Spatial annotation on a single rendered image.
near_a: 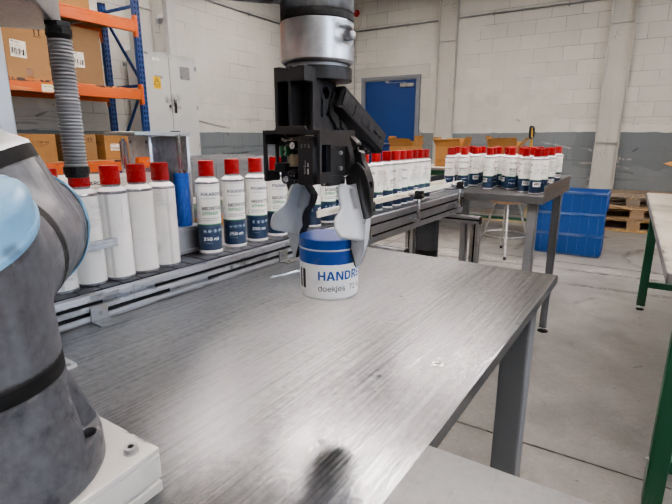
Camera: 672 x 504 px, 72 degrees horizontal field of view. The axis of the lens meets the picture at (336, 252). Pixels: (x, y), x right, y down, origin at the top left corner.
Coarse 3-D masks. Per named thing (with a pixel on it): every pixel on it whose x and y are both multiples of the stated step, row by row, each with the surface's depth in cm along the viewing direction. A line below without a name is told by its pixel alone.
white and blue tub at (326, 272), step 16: (304, 240) 53; (320, 240) 51; (336, 240) 51; (304, 256) 53; (320, 256) 52; (336, 256) 52; (304, 272) 54; (320, 272) 52; (336, 272) 52; (352, 272) 53; (304, 288) 54; (320, 288) 53; (336, 288) 53; (352, 288) 54
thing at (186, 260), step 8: (272, 240) 118; (280, 240) 118; (224, 248) 109; (248, 248) 109; (184, 256) 102; (192, 256) 102; (200, 256) 102; (208, 256) 102; (216, 256) 102; (224, 256) 103; (184, 264) 95; (192, 264) 96; (152, 272) 90; (160, 272) 90; (112, 280) 85; (120, 280) 85; (128, 280) 85; (136, 280) 86; (80, 288) 80; (88, 288) 80; (96, 288) 80; (104, 288) 81; (56, 296) 76; (64, 296) 76; (72, 296) 76
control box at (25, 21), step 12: (0, 0) 54; (12, 0) 54; (24, 0) 54; (36, 0) 54; (48, 0) 61; (0, 12) 59; (12, 12) 59; (24, 12) 59; (36, 12) 59; (48, 12) 60; (0, 24) 65; (12, 24) 65; (24, 24) 65; (36, 24) 65
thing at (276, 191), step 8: (272, 160) 117; (280, 160) 117; (272, 168) 117; (280, 176) 117; (272, 184) 117; (280, 184) 118; (272, 192) 118; (280, 192) 118; (272, 200) 118; (280, 200) 118; (272, 208) 119; (272, 232) 120; (280, 232) 120
